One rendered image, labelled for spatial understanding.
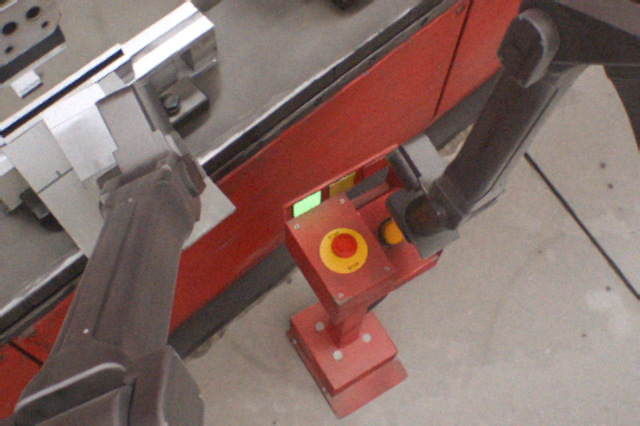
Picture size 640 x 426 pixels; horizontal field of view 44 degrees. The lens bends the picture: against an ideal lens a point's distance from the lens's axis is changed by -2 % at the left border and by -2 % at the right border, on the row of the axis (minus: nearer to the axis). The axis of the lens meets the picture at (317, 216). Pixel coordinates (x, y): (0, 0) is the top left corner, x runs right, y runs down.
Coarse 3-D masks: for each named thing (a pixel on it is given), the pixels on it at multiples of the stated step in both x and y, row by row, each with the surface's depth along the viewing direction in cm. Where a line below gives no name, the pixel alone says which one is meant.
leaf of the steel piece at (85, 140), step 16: (96, 112) 106; (64, 128) 105; (80, 128) 105; (96, 128) 105; (64, 144) 104; (80, 144) 104; (96, 144) 104; (112, 144) 104; (80, 160) 103; (96, 160) 103; (112, 160) 104; (80, 176) 103; (96, 176) 101
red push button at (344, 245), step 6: (342, 234) 121; (348, 234) 121; (336, 240) 121; (342, 240) 121; (348, 240) 121; (354, 240) 121; (336, 246) 120; (342, 246) 120; (348, 246) 120; (354, 246) 121; (336, 252) 120; (342, 252) 120; (348, 252) 120; (354, 252) 121
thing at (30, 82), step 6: (30, 72) 108; (24, 78) 107; (30, 78) 107; (36, 78) 107; (12, 84) 107; (18, 84) 107; (24, 84) 107; (30, 84) 107; (36, 84) 107; (42, 84) 108; (18, 90) 107; (24, 90) 107; (30, 90) 107; (24, 96) 107
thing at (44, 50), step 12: (48, 36) 95; (60, 36) 97; (36, 48) 95; (48, 48) 97; (60, 48) 100; (12, 60) 94; (24, 60) 96; (36, 60) 97; (0, 72) 94; (12, 72) 96; (24, 72) 99; (0, 84) 96
